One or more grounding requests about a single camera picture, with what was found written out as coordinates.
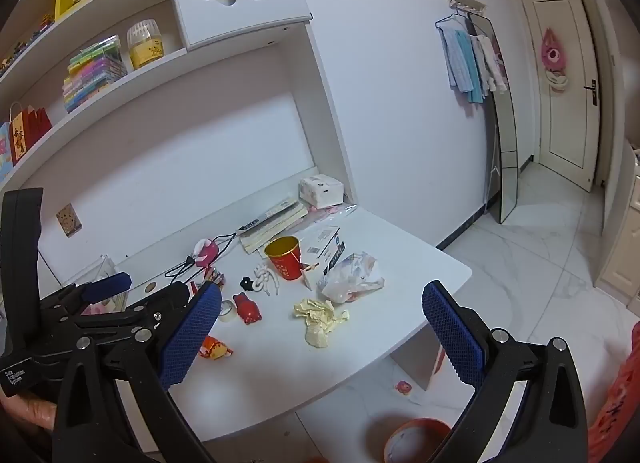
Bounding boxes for white printed carton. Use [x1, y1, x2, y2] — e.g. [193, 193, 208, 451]
[300, 226, 347, 274]

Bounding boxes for stack of books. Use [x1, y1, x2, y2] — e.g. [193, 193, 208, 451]
[239, 197, 309, 255]

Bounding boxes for yellow paper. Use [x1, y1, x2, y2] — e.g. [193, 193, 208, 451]
[293, 297, 351, 349]

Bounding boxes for orange snack wrapper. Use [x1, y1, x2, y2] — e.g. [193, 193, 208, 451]
[199, 336, 234, 361]

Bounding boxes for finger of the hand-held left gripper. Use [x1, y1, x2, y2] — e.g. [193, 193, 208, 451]
[40, 272, 133, 315]
[65, 280, 192, 344]

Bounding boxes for white plastic bag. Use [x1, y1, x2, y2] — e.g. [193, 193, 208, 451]
[320, 251, 386, 304]

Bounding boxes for red paper cup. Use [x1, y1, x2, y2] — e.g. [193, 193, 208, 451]
[264, 236, 303, 282]

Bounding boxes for orange trash bin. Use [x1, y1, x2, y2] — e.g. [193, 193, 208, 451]
[382, 418, 453, 463]

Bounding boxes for black framed standing mirror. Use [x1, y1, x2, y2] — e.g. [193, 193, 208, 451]
[467, 12, 520, 224]

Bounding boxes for yellow jar with white lid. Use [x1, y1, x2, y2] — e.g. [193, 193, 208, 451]
[126, 18, 166, 70]

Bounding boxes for hanging towels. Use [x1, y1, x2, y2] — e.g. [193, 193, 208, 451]
[435, 13, 508, 104]

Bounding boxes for red bed sheet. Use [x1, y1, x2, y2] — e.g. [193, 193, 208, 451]
[586, 320, 640, 463]

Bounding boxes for pink handheld device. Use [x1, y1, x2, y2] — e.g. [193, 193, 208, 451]
[194, 238, 220, 268]

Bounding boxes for white knotted rope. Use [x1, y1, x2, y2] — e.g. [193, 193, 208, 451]
[250, 264, 280, 297]

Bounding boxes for red gift bag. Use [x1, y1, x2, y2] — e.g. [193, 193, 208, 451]
[7, 102, 53, 161]

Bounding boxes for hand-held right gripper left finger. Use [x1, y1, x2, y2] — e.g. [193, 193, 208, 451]
[52, 282, 222, 463]

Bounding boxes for person's left hand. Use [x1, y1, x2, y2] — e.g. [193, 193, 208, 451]
[0, 385, 57, 431]

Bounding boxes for stack of colourful boxes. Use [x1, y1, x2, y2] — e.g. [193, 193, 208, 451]
[62, 34, 128, 114]

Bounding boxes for clear acrylic box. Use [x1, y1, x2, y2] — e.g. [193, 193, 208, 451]
[75, 255, 130, 314]

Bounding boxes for white wall shelf unit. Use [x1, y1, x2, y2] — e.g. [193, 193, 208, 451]
[0, 0, 358, 289]

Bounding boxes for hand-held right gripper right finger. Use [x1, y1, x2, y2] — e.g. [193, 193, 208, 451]
[422, 280, 588, 463]

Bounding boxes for cream wardrobe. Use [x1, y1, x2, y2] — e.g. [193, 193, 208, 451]
[597, 138, 640, 316]

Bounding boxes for white tissue pack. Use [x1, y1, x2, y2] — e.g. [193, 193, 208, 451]
[299, 175, 345, 209]

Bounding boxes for red bear figure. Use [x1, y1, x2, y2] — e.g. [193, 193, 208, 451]
[232, 293, 263, 325]

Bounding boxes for pink door decoration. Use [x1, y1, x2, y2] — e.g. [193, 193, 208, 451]
[540, 27, 570, 89]

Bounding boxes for clear plastic sleeve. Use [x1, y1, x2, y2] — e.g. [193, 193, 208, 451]
[307, 203, 360, 231]

